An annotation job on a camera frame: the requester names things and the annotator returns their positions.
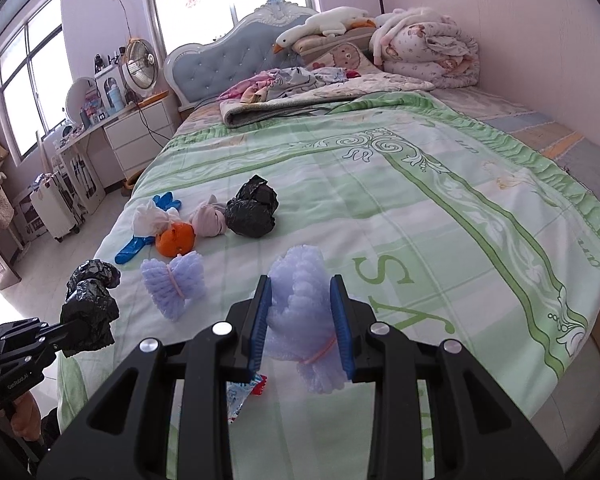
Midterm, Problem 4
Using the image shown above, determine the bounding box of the white suitcase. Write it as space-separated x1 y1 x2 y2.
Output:
29 172 86 243

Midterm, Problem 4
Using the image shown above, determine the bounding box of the pink knotted cloth bundle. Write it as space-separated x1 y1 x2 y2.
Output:
187 195 228 238

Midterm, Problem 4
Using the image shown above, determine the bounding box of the white knotted plastic bag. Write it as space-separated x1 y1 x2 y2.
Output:
131 199 181 237

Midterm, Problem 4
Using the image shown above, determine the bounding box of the folded floral quilt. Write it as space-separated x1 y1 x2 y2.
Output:
369 6 481 92

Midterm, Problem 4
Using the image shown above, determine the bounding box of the pink garment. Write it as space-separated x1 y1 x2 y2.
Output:
217 72 281 103

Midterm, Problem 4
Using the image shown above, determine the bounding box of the cream printed folded blanket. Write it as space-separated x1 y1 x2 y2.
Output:
220 71 436 129

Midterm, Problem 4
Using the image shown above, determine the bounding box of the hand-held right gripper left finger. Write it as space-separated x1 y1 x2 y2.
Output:
36 275 273 480

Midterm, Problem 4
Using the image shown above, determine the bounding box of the green patterned bed cover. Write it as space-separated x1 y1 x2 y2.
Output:
57 91 600 480

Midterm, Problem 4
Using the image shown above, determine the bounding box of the orange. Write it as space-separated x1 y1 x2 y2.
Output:
155 222 197 258

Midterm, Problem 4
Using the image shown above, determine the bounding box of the person's left hand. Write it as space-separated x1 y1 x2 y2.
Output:
7 392 43 443

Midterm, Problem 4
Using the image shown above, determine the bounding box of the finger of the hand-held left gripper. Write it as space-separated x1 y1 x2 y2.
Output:
32 319 81 346
30 342 68 363

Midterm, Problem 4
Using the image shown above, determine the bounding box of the white goose plush toy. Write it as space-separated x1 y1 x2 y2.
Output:
273 6 378 55

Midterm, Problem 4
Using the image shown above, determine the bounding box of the blue tufted headboard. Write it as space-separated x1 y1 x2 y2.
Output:
163 0 321 111

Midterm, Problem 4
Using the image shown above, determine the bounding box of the grey printed garment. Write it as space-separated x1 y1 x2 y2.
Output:
267 66 351 92

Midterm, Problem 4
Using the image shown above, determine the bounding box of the round table mirror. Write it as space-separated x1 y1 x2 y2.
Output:
65 76 98 126

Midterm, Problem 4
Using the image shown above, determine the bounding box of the red white snack wrapper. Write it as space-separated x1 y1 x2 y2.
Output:
227 374 268 425

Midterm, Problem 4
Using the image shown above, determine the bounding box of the blue rubber glove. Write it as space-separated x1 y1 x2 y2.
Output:
115 191 182 265

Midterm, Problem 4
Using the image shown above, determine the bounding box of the white desk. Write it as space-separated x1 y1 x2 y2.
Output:
52 115 111 216

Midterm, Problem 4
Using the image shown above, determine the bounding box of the bear print pillow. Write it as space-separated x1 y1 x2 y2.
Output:
292 30 381 70

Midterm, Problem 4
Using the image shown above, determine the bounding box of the black plastic bag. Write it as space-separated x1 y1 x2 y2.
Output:
60 259 122 358
224 175 280 239

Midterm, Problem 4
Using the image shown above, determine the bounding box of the round electric fan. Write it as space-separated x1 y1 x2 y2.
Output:
119 38 158 106

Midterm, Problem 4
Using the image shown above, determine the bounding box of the striped bed sheet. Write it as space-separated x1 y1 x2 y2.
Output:
430 85 600 201

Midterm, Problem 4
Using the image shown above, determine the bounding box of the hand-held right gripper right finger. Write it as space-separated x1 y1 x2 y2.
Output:
329 275 566 480

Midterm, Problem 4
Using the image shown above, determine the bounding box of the white nightstand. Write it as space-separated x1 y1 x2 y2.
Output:
102 92 178 183

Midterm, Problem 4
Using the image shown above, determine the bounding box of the side window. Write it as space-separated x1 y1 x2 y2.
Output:
0 0 76 161

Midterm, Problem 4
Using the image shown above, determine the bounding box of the purple foam fruit net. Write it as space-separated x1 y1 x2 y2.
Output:
140 251 207 322
264 245 348 395

